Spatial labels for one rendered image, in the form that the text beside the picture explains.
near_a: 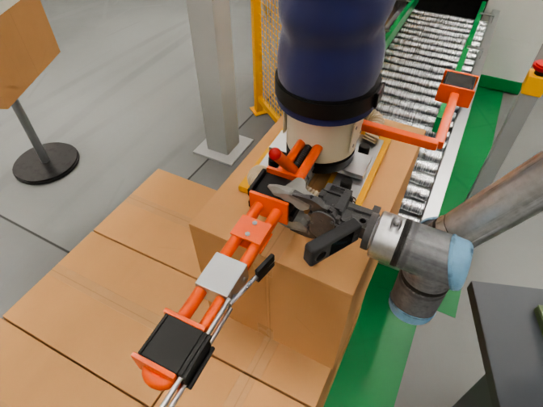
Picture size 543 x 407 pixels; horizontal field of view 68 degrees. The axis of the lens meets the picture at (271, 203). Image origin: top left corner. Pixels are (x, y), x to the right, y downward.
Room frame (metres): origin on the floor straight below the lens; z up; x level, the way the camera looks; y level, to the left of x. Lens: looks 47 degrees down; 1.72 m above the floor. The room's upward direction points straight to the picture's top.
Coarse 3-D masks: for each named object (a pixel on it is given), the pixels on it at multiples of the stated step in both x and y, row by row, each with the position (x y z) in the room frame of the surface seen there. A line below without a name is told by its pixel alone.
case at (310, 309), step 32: (416, 128) 0.95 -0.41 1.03; (256, 160) 0.82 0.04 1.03; (384, 160) 0.81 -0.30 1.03; (224, 192) 0.70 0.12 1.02; (384, 192) 0.70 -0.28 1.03; (192, 224) 0.60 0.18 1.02; (224, 224) 0.60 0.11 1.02; (288, 256) 0.51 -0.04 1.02; (352, 256) 0.51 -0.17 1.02; (256, 288) 0.52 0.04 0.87; (288, 288) 0.48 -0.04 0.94; (320, 288) 0.45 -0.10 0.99; (352, 288) 0.43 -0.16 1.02; (256, 320) 0.53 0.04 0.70; (288, 320) 0.48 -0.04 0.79; (320, 320) 0.44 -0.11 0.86; (352, 320) 0.54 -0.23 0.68; (320, 352) 0.44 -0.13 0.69
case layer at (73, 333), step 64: (192, 192) 1.18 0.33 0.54; (128, 256) 0.86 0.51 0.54; (192, 256) 0.86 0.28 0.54; (0, 320) 0.61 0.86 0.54; (64, 320) 0.61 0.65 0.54; (128, 320) 0.61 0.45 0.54; (192, 320) 0.61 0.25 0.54; (0, 384) 0.41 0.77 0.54; (64, 384) 0.41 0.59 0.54; (128, 384) 0.41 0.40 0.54; (256, 384) 0.41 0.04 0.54; (320, 384) 0.41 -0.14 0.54
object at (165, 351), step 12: (168, 312) 0.30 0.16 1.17; (168, 324) 0.28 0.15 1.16; (180, 324) 0.28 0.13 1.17; (192, 324) 0.28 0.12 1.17; (156, 336) 0.26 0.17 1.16; (168, 336) 0.26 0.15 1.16; (180, 336) 0.26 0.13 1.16; (192, 336) 0.26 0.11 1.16; (144, 348) 0.24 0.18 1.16; (156, 348) 0.24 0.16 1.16; (168, 348) 0.24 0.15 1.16; (180, 348) 0.24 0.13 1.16; (192, 348) 0.24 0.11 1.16; (144, 360) 0.23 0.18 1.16; (156, 360) 0.23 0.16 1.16; (168, 360) 0.23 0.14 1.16; (180, 360) 0.23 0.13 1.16; (156, 372) 0.22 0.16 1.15; (168, 372) 0.21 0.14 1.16; (180, 384) 0.21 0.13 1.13
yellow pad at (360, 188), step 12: (360, 144) 0.82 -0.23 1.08; (372, 144) 0.85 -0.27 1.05; (384, 144) 0.86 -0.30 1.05; (372, 156) 0.80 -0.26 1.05; (384, 156) 0.83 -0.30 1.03; (372, 168) 0.76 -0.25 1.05; (336, 180) 0.72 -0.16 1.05; (348, 180) 0.69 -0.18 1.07; (360, 180) 0.72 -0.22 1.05; (372, 180) 0.72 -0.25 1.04; (360, 192) 0.68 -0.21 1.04; (360, 204) 0.64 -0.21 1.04
